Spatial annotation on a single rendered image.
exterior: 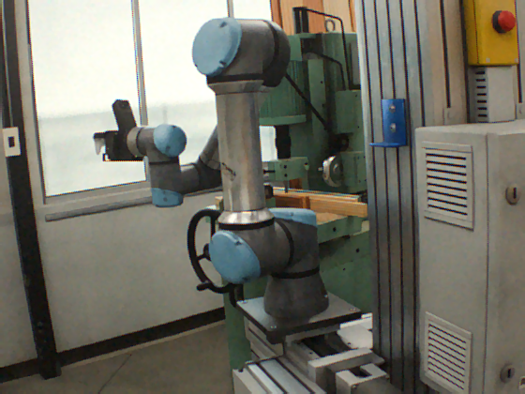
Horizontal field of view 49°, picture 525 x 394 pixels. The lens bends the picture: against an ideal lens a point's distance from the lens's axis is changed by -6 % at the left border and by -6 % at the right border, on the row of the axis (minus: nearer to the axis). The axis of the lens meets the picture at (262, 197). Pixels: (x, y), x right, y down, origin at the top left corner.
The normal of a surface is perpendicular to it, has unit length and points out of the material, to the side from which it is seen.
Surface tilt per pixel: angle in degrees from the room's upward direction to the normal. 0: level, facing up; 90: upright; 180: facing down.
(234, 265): 97
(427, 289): 90
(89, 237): 90
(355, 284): 90
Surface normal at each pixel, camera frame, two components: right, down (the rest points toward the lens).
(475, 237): -0.93, 0.13
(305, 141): -0.76, 0.16
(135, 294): 0.59, 0.09
